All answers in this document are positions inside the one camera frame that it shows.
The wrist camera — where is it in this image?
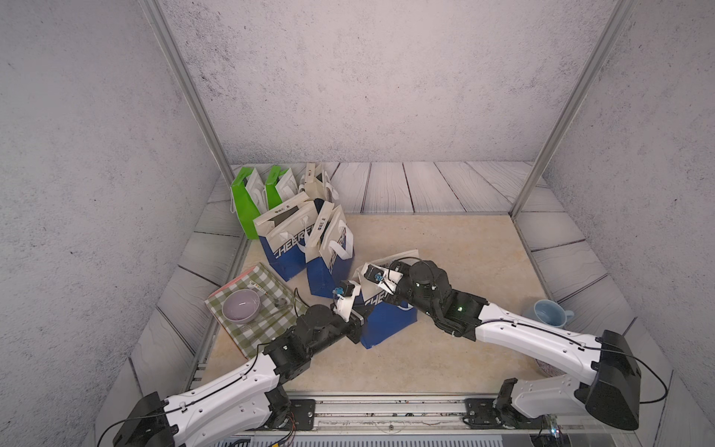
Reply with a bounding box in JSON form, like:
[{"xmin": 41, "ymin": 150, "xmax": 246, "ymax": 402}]
[
  {"xmin": 362, "ymin": 264, "xmax": 385, "ymax": 285},
  {"xmin": 333, "ymin": 280, "xmax": 360, "ymax": 299}
]

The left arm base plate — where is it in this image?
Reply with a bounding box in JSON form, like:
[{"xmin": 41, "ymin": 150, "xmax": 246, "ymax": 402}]
[{"xmin": 273, "ymin": 399, "xmax": 317, "ymax": 432}]

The metal spoon patterned handle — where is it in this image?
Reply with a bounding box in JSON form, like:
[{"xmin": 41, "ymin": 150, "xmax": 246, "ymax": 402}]
[{"xmin": 249, "ymin": 281, "xmax": 289, "ymax": 308}]

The dark navy takeaway bag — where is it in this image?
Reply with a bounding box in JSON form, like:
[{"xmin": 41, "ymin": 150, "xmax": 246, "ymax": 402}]
[{"xmin": 298, "ymin": 162, "xmax": 340, "ymax": 205}]

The green checkered cloth mat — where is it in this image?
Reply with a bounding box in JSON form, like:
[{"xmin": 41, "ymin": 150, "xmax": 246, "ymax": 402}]
[{"xmin": 205, "ymin": 263, "xmax": 307, "ymax": 357}]

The light blue mug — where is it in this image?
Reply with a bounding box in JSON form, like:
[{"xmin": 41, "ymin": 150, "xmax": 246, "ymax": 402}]
[{"xmin": 522, "ymin": 299, "xmax": 575, "ymax": 328}]

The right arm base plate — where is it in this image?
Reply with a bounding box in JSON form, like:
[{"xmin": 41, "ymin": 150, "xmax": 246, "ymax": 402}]
[{"xmin": 462, "ymin": 378, "xmax": 547, "ymax": 429}]

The blue white takeout bag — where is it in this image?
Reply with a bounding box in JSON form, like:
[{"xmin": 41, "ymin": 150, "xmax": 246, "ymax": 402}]
[{"xmin": 253, "ymin": 192, "xmax": 318, "ymax": 281}]

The red board under cloth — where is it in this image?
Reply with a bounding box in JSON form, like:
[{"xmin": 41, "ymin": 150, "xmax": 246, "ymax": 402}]
[{"xmin": 207, "ymin": 261, "xmax": 259, "ymax": 300}]

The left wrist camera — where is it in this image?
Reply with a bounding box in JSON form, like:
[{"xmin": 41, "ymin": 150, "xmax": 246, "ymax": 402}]
[{"xmin": 333, "ymin": 280, "xmax": 360, "ymax": 299}]

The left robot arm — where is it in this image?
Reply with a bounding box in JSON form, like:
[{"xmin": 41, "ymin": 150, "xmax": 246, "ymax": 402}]
[{"xmin": 112, "ymin": 305, "xmax": 372, "ymax": 446}]

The clear glass saucer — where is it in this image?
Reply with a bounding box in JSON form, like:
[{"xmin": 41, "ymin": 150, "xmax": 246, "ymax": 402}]
[{"xmin": 536, "ymin": 359, "xmax": 565, "ymax": 377}]

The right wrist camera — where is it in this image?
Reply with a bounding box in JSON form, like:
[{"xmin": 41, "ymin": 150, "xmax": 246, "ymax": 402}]
[{"xmin": 362, "ymin": 264, "xmax": 385, "ymax": 285}]

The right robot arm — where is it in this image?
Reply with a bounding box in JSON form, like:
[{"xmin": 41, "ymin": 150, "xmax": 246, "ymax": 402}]
[{"xmin": 374, "ymin": 260, "xmax": 642, "ymax": 431}]

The lilac ceramic bowl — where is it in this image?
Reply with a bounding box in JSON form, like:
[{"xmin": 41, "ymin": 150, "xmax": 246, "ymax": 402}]
[{"xmin": 222, "ymin": 289, "xmax": 261, "ymax": 324}]

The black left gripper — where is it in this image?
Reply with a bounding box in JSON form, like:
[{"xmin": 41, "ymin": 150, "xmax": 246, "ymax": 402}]
[{"xmin": 305, "ymin": 304, "xmax": 375, "ymax": 361}]

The green white takeout bag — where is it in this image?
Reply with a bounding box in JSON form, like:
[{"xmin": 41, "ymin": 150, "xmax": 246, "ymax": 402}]
[
  {"xmin": 264, "ymin": 165, "xmax": 298, "ymax": 210},
  {"xmin": 231, "ymin": 167, "xmax": 267, "ymax": 240}
]

